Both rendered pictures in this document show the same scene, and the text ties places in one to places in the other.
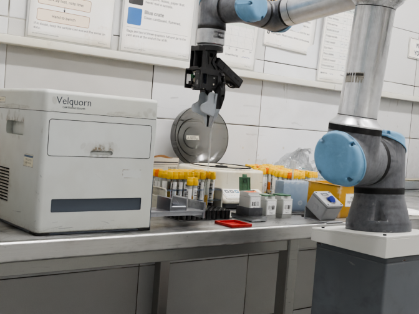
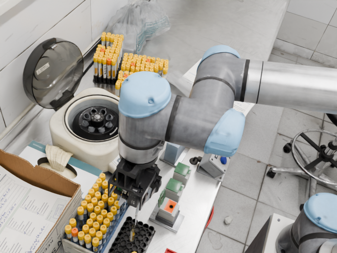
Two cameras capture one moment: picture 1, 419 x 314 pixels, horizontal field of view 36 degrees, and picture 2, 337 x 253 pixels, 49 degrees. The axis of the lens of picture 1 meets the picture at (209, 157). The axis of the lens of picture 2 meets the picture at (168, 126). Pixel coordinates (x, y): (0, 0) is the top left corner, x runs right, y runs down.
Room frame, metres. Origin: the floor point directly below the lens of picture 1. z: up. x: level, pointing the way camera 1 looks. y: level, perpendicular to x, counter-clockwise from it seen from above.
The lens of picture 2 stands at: (1.37, 0.22, 1.85)
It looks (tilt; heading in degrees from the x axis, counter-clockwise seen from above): 48 degrees down; 324
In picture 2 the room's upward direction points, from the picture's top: 11 degrees clockwise
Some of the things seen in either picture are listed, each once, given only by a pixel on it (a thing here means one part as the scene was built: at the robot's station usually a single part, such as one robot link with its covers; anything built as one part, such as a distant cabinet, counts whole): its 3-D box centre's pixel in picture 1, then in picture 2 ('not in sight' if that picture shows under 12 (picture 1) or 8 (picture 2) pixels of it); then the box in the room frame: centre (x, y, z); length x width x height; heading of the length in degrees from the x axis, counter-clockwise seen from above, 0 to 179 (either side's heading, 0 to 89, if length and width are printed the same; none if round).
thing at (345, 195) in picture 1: (336, 198); not in sight; (2.02, -0.41, 0.93); 0.13 x 0.13 x 0.10; 39
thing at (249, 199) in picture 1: (249, 202); (168, 211); (1.76, -0.12, 0.92); 0.05 x 0.04 x 0.06; 37
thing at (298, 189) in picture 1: (290, 197); (177, 144); (1.96, -0.26, 0.92); 0.10 x 0.07 x 0.10; 124
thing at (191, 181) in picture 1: (198, 197); (128, 243); (1.72, 0.02, 0.93); 0.17 x 0.09 x 0.11; 130
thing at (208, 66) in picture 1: (206, 68); (135, 170); (1.72, 0.03, 1.27); 0.09 x 0.08 x 0.12; 129
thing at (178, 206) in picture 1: (164, 207); not in sight; (1.55, 0.10, 0.92); 0.21 x 0.07 x 0.05; 129
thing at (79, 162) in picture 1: (77, 158); not in sight; (1.49, 0.31, 1.03); 0.31 x 0.27 x 0.30; 129
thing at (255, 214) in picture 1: (249, 212); (167, 216); (1.76, -0.12, 0.89); 0.09 x 0.05 x 0.04; 37
